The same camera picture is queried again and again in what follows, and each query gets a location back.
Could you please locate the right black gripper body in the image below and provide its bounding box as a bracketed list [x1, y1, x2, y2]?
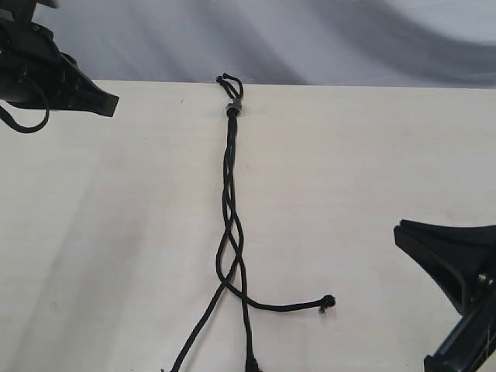
[470, 273, 495, 371]

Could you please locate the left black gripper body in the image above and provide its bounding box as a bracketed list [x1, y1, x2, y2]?
[1, 19, 81, 111]

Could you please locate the grey backdrop cloth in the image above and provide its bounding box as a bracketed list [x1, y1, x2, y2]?
[35, 1, 495, 88]

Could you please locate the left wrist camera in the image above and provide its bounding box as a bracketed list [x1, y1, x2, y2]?
[0, 0, 60, 22]

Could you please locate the grey cable clamp band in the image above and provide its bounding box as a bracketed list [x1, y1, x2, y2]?
[226, 100, 243, 117]

